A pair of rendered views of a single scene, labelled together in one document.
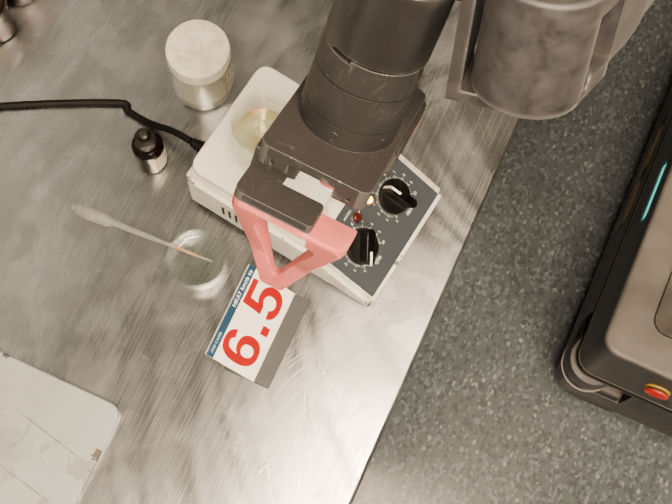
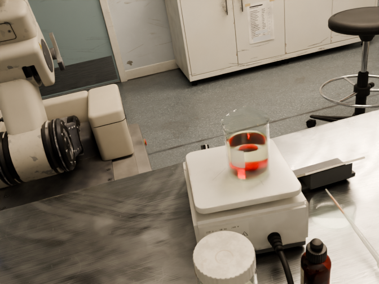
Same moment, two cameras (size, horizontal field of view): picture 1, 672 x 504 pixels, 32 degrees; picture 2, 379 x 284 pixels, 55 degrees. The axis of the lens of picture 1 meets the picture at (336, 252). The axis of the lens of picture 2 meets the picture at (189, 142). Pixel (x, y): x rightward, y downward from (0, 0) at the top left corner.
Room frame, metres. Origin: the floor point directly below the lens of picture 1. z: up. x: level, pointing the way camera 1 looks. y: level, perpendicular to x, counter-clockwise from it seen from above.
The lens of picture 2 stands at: (0.56, 0.36, 1.09)
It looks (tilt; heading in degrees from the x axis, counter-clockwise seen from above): 30 degrees down; 245
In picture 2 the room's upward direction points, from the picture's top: 10 degrees counter-clockwise
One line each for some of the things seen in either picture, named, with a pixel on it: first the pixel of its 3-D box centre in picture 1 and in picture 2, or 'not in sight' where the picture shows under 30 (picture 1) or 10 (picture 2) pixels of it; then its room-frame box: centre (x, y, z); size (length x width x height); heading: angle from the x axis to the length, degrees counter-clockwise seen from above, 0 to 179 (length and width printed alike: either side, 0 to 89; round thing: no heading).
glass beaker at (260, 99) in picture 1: (265, 139); (247, 144); (0.35, 0.07, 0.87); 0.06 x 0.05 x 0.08; 53
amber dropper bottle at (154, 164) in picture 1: (147, 146); (316, 265); (0.36, 0.19, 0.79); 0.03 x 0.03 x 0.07
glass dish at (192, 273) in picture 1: (197, 260); (332, 211); (0.26, 0.13, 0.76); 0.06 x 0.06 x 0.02
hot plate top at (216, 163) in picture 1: (282, 149); (237, 171); (0.36, 0.06, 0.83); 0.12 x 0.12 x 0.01; 66
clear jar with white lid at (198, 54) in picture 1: (200, 66); (227, 280); (0.44, 0.15, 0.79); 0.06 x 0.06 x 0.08
